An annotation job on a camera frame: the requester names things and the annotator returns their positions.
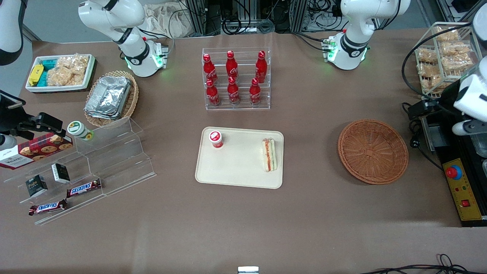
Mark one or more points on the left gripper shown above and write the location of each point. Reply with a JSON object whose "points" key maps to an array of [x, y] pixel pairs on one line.
{"points": [[447, 96]]}

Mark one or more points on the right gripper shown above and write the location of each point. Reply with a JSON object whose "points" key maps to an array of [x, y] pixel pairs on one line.
{"points": [[8, 118]]}

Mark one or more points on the triangular sandwich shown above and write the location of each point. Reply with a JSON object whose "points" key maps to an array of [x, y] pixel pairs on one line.
{"points": [[269, 156]]}

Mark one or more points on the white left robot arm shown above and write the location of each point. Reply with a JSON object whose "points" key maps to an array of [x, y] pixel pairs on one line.
{"points": [[355, 42]]}

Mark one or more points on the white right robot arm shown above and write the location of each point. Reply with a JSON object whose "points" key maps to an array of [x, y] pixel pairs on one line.
{"points": [[135, 53]]}

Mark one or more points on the round brown wicker basket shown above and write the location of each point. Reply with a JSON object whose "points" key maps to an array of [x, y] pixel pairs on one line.
{"points": [[373, 152]]}

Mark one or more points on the oval light wicker basket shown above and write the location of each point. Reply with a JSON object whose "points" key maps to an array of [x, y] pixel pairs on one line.
{"points": [[133, 97]]}

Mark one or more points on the beige plastic tray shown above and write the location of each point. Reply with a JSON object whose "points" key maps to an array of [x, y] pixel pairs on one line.
{"points": [[239, 167]]}

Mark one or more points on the red tartan cookie box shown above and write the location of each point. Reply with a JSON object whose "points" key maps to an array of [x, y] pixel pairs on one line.
{"points": [[34, 150]]}

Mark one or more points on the clear bagged pastry snack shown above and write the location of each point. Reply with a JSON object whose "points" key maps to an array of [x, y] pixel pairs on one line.
{"points": [[458, 62], [426, 55], [432, 83], [447, 34], [455, 48], [428, 69]]}

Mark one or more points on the green lid white jar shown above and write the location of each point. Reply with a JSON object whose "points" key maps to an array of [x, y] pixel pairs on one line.
{"points": [[78, 129]]}

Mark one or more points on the white rectangular bin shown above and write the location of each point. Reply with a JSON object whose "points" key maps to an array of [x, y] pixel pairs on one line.
{"points": [[57, 88]]}

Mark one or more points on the black sealing machine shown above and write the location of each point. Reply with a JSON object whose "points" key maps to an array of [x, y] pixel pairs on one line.
{"points": [[449, 152]]}

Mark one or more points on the small black box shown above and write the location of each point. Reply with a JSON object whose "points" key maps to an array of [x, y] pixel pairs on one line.
{"points": [[36, 185], [61, 173]]}

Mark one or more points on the yellow snack packet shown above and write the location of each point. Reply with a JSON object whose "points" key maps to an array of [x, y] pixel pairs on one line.
{"points": [[35, 75]]}

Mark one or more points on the clear bag of crackers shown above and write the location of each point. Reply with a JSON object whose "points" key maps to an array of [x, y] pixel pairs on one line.
{"points": [[68, 72]]}

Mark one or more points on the teal snack packet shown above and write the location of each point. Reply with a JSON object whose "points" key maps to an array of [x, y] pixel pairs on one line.
{"points": [[48, 64]]}

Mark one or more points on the red emergency stop button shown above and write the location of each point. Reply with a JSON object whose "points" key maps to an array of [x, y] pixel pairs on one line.
{"points": [[453, 172]]}

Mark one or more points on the brown Snickers bar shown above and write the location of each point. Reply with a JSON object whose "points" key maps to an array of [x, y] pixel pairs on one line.
{"points": [[47, 207], [83, 188]]}

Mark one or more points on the stacked foil containers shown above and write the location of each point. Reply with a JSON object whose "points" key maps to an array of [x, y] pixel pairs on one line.
{"points": [[108, 97]]}

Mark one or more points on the clear acrylic step stand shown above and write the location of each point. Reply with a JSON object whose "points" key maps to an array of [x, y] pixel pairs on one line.
{"points": [[118, 160]]}

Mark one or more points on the beige crumpled cloth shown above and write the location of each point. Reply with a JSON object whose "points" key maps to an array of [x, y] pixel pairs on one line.
{"points": [[163, 21]]}

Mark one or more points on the red cola bottle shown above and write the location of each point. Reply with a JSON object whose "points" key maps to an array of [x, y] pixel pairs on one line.
{"points": [[261, 68], [231, 66], [212, 95], [233, 93], [210, 70], [255, 94]]}

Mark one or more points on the red lid white cup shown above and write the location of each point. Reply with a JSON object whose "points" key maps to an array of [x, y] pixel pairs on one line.
{"points": [[215, 139]]}

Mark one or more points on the clear acrylic bottle rack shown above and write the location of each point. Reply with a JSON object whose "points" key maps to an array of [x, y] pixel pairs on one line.
{"points": [[241, 107]]}

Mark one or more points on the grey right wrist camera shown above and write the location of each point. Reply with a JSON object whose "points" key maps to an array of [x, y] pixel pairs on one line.
{"points": [[5, 142]]}

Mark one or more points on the aluminium frame post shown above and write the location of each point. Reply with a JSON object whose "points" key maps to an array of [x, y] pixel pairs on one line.
{"points": [[298, 15], [199, 17]]}

